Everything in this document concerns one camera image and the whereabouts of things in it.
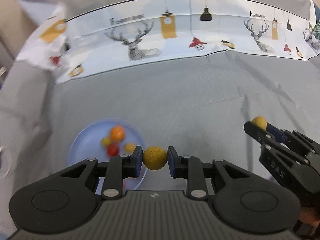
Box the red cherry tomato on plate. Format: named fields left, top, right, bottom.
left=106, top=143, right=120, bottom=157

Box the deer print folded sheet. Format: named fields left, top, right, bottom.
left=17, top=0, right=319, bottom=83

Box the person's hand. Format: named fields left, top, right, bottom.
left=299, top=207, right=320, bottom=228

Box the yellow-green longan on plate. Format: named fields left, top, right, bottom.
left=124, top=142, right=136, bottom=153

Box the orange mandarin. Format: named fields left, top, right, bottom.
left=109, top=125, right=126, bottom=142

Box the yellow-green longan fruit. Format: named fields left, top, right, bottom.
left=143, top=146, right=168, bottom=171
left=252, top=116, right=267, bottom=130
left=100, top=137, right=112, bottom=147

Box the light blue plate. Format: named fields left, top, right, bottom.
left=67, top=119, right=148, bottom=191

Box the grey bed cover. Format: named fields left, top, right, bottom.
left=1, top=0, right=319, bottom=239

